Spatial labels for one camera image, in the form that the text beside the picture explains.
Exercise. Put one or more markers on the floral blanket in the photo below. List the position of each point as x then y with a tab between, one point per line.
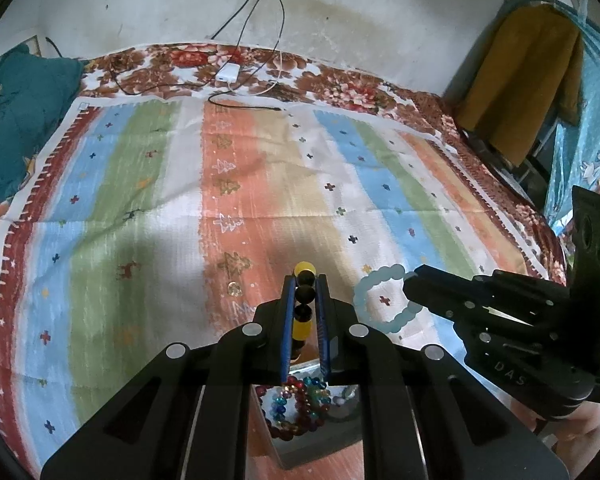
330	85

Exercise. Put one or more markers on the teal pillow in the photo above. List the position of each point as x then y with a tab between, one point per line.
20	120

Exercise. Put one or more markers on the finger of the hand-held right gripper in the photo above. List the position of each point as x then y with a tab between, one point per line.
460	282
435	305

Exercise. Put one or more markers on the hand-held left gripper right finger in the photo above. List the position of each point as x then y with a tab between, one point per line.
324	330

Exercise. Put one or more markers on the striped patterned cloth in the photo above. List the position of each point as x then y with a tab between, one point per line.
145	220

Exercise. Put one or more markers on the mustard yellow garment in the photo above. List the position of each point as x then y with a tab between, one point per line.
520	80

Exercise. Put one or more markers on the white charger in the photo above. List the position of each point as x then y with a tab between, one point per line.
228	73

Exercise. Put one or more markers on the blue printed curtain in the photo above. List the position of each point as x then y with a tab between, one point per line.
590	125

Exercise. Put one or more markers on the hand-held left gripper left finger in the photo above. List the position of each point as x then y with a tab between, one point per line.
287	330

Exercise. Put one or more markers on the silver metal tin box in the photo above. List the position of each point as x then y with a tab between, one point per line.
320	452

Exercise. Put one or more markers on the clear glass bead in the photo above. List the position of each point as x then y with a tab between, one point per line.
234	289

